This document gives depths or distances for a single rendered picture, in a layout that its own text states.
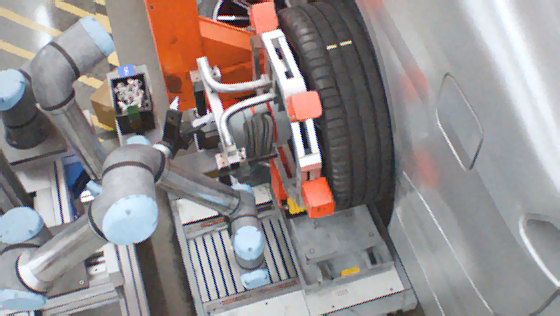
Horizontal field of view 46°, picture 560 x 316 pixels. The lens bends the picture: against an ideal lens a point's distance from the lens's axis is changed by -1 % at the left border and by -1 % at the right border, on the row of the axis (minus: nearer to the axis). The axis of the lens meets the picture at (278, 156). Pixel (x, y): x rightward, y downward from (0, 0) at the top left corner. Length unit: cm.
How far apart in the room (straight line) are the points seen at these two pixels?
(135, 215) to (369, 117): 73
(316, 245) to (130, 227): 123
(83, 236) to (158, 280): 128
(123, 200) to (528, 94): 83
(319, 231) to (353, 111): 88
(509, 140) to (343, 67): 75
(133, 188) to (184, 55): 100
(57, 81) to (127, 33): 200
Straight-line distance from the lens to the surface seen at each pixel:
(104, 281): 204
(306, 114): 178
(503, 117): 122
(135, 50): 363
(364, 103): 185
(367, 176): 195
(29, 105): 217
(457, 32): 132
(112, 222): 146
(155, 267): 286
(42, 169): 232
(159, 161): 159
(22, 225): 183
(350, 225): 264
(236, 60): 251
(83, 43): 177
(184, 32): 233
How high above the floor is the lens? 252
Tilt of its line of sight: 55 degrees down
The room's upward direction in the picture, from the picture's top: 2 degrees counter-clockwise
